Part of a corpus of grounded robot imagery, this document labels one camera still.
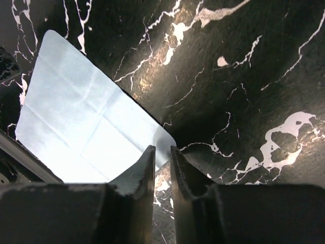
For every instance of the light blue cleaning cloth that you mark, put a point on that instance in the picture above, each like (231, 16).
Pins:
(79, 122)

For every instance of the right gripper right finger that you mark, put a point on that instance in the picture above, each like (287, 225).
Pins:
(208, 212)

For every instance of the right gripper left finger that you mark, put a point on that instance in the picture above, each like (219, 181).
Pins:
(119, 211)

